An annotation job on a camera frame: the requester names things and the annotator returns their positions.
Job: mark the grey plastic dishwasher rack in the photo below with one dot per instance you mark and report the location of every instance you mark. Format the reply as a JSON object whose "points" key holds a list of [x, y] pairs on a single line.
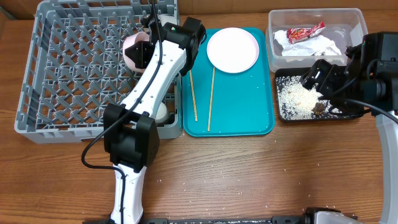
{"points": [[75, 68]]}

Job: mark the white paper cup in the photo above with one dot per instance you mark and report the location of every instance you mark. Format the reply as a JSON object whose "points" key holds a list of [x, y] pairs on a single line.
{"points": [[162, 114]]}

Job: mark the wooden chopstick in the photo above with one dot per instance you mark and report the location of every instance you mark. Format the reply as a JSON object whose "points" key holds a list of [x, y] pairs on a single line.
{"points": [[211, 100], [193, 96]]}

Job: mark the teal plastic serving tray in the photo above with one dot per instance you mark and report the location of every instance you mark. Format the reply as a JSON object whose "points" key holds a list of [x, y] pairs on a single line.
{"points": [[242, 102]]}

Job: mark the pink bowl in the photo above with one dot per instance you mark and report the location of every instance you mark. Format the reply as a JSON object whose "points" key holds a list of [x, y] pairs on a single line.
{"points": [[130, 41]]}

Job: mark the large white round plate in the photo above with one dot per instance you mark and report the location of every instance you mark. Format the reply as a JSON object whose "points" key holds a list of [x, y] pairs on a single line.
{"points": [[232, 50]]}

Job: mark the black rectangular tray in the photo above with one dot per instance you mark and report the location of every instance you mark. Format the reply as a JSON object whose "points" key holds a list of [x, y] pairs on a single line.
{"points": [[280, 93]]}

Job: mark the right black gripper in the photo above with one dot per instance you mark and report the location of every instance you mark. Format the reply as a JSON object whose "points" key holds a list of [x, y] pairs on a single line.
{"points": [[321, 77]]}

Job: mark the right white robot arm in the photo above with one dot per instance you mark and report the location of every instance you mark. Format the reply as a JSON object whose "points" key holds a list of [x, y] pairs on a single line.
{"points": [[368, 84]]}

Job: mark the brown cardboard backdrop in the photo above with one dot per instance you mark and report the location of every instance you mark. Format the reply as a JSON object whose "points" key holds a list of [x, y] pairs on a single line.
{"points": [[27, 9]]}

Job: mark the clear plastic waste bin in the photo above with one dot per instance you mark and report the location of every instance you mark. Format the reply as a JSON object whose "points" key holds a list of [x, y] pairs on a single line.
{"points": [[343, 26]]}

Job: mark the grey-white bowl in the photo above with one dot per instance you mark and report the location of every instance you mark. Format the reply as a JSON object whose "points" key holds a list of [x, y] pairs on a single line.
{"points": [[163, 18]]}

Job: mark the red snack wrapper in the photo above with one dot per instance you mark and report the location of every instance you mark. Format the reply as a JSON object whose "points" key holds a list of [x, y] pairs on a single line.
{"points": [[300, 34]]}

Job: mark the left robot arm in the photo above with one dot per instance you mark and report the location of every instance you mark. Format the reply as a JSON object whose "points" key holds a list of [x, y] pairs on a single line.
{"points": [[132, 139]]}

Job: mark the brown food scrap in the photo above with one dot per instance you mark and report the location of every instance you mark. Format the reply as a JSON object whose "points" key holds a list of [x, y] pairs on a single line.
{"points": [[318, 109]]}

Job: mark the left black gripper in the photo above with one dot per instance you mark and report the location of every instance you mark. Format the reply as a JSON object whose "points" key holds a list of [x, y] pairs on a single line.
{"points": [[145, 48]]}

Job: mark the white napkin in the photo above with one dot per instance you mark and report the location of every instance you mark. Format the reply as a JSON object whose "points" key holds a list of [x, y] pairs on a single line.
{"points": [[315, 46]]}

